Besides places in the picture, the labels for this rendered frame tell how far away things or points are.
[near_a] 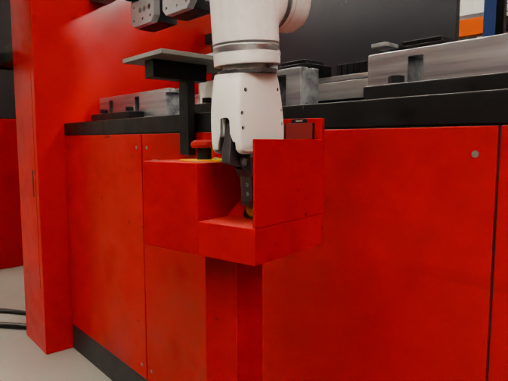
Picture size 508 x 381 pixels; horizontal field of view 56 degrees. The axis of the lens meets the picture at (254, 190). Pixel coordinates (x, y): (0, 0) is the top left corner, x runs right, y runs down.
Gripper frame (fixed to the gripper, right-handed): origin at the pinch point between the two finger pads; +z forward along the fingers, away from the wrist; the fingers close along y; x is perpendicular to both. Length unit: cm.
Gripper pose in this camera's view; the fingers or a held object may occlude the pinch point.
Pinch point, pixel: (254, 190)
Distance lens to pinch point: 63.4
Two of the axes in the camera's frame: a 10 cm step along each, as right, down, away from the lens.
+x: 7.9, 0.6, -6.1
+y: -6.1, 1.7, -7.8
